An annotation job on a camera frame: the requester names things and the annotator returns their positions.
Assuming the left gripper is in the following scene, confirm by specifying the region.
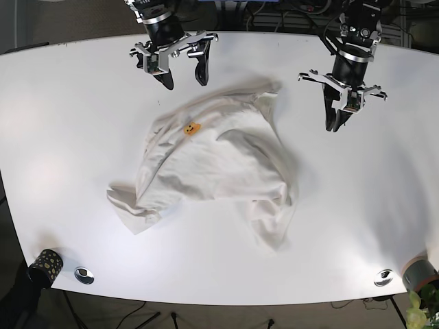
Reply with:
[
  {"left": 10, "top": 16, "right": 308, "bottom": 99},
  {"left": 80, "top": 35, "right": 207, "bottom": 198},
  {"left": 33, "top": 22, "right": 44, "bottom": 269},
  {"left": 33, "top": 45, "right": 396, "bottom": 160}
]
[{"left": 298, "top": 56, "right": 388, "bottom": 132}]

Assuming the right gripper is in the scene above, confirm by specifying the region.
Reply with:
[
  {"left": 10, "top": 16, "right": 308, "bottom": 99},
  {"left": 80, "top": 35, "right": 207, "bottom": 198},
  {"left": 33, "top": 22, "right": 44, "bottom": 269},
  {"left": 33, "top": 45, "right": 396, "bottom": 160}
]
[{"left": 130, "top": 31, "right": 219, "bottom": 90}]

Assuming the white T-shirt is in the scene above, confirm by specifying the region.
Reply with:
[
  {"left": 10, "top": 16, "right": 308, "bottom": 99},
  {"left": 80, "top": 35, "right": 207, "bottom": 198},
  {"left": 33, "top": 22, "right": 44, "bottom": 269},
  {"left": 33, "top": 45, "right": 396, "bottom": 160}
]
[{"left": 107, "top": 83, "right": 297, "bottom": 249}]

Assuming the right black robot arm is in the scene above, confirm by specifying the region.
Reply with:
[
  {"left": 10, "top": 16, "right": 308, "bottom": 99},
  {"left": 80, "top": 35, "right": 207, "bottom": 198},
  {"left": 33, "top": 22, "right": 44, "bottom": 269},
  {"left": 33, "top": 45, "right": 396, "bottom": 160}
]
[{"left": 126, "top": 1, "right": 218, "bottom": 90}]

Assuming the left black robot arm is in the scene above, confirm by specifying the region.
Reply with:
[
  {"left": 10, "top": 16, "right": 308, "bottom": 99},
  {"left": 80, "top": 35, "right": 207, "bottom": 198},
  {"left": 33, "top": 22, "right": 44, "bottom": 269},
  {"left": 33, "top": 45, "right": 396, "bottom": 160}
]
[{"left": 298, "top": 1, "right": 390, "bottom": 132}]

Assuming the right metal table grommet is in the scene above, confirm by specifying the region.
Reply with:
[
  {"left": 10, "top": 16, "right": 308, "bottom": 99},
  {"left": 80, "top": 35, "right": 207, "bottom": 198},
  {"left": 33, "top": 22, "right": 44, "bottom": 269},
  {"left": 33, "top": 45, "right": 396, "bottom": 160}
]
[{"left": 373, "top": 269, "right": 394, "bottom": 287}]

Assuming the metal table grommet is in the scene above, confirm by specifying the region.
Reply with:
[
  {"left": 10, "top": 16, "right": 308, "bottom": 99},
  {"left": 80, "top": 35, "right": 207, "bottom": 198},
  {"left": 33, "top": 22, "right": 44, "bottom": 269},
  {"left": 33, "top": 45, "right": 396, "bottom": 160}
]
[
  {"left": 373, "top": 269, "right": 394, "bottom": 287},
  {"left": 74, "top": 267, "right": 95, "bottom": 285}
]

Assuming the grey plant pot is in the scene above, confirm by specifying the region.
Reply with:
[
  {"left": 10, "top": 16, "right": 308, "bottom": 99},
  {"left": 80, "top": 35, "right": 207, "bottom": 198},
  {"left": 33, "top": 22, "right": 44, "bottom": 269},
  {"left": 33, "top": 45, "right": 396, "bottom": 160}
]
[{"left": 402, "top": 256, "right": 438, "bottom": 292}]

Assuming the left metal table grommet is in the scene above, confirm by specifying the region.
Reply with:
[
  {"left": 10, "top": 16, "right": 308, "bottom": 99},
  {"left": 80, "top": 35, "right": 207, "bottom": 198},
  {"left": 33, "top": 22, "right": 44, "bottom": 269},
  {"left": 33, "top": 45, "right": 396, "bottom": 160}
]
[{"left": 74, "top": 267, "right": 95, "bottom": 285}]

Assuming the black floral cup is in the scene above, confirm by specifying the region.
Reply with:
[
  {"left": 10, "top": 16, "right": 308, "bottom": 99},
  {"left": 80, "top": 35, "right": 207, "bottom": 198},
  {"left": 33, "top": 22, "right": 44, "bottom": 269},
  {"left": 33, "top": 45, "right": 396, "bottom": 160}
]
[{"left": 27, "top": 249, "right": 63, "bottom": 289}]

